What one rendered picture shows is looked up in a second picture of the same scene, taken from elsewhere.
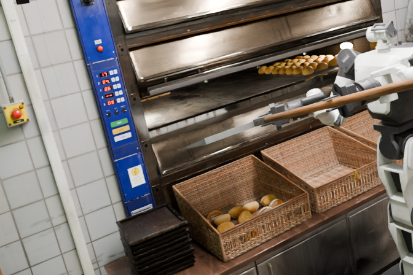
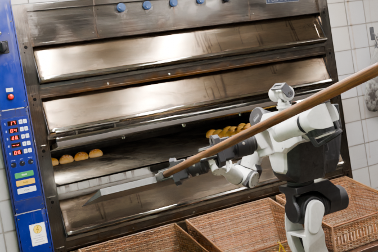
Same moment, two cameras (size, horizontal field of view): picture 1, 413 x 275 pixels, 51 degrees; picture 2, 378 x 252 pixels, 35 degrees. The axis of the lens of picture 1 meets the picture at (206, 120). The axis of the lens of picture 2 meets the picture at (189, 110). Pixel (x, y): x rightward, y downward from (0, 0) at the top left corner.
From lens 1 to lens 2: 0.88 m
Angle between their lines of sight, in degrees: 10
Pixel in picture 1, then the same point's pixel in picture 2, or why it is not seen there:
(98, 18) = (12, 67)
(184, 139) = not seen: hidden behind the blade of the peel
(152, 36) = (67, 87)
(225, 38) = (149, 93)
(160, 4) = (79, 55)
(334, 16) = (278, 76)
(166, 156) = (75, 215)
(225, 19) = (149, 74)
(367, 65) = not seen: hidden behind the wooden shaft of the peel
